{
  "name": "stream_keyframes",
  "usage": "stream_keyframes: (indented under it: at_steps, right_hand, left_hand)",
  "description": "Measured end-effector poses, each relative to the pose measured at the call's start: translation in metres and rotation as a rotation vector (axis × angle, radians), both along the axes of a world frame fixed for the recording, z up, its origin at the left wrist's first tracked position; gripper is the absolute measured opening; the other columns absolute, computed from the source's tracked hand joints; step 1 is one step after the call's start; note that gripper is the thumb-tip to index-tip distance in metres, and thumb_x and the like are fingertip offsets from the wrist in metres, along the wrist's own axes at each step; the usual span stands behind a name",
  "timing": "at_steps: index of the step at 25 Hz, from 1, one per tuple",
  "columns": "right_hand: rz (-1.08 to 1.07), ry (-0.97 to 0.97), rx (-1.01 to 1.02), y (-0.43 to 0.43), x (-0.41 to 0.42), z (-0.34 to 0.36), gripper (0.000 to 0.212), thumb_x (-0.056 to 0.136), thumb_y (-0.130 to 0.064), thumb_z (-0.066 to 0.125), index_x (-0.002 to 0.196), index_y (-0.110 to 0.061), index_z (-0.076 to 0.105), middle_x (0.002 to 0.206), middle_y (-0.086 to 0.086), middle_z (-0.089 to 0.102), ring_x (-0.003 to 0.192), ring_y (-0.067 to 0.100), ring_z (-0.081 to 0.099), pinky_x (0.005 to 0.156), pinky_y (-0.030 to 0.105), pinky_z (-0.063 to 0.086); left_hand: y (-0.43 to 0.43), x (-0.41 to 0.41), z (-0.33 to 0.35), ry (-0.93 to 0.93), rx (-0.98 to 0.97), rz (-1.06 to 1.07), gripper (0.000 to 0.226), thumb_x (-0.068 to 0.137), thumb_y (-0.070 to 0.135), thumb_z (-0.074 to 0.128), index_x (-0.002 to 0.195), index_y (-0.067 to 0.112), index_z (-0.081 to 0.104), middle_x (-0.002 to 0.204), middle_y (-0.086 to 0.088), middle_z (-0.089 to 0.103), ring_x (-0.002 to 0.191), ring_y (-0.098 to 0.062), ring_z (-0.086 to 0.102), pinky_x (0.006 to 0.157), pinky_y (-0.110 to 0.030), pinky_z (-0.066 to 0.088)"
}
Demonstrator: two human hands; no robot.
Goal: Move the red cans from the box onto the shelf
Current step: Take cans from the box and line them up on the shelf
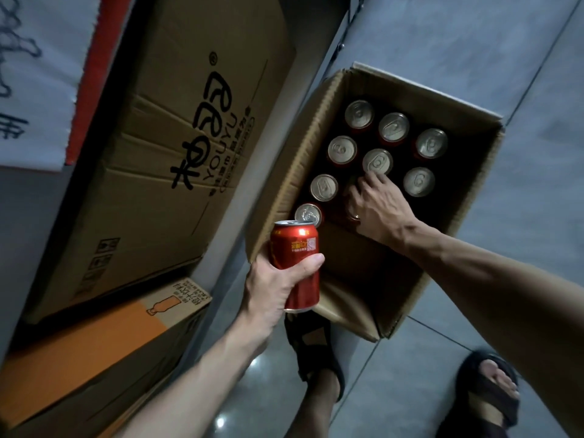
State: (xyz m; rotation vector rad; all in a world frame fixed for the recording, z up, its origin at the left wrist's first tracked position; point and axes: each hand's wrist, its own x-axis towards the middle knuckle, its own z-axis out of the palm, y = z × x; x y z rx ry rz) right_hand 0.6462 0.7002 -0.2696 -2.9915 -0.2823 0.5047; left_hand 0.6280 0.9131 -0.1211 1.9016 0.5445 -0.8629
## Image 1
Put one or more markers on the person's left hand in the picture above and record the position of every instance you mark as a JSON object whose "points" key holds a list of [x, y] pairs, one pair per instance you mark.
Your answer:
{"points": [[264, 301]]}

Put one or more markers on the person's right hand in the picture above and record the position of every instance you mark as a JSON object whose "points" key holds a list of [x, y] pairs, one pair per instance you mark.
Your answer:
{"points": [[383, 214]]}

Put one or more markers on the group of cans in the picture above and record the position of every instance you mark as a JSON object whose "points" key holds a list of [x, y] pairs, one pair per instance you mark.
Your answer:
{"points": [[342, 150]]}

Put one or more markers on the brown cardboard box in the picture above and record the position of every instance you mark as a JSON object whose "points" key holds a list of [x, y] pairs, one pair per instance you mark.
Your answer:
{"points": [[346, 310]]}

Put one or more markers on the person's right forearm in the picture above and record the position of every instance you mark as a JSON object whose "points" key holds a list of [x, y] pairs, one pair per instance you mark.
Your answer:
{"points": [[502, 296]]}

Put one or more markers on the person's left forearm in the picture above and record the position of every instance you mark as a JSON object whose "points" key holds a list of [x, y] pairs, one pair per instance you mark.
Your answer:
{"points": [[191, 392]]}

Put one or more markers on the person's left dark sandal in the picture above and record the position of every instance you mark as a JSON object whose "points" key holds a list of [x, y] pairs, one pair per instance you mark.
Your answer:
{"points": [[315, 351]]}

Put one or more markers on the person's dark sandal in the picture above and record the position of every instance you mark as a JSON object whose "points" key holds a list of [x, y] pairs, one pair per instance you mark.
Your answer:
{"points": [[470, 392], [315, 351]]}

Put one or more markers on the person's left leg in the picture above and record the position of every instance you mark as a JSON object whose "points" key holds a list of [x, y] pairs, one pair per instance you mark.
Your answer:
{"points": [[315, 415]]}

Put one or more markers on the person's right dark sandal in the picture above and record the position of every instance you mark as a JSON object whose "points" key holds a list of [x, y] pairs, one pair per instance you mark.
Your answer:
{"points": [[470, 392]]}

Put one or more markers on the large brown printed carton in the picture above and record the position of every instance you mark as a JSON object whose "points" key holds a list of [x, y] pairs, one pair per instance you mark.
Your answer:
{"points": [[159, 200]]}

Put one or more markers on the orange-topped brown carton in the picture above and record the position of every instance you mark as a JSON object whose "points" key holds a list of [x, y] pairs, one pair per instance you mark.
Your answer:
{"points": [[91, 351]]}

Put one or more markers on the white black-lettered carton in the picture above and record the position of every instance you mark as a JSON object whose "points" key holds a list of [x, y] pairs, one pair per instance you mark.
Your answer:
{"points": [[45, 109]]}

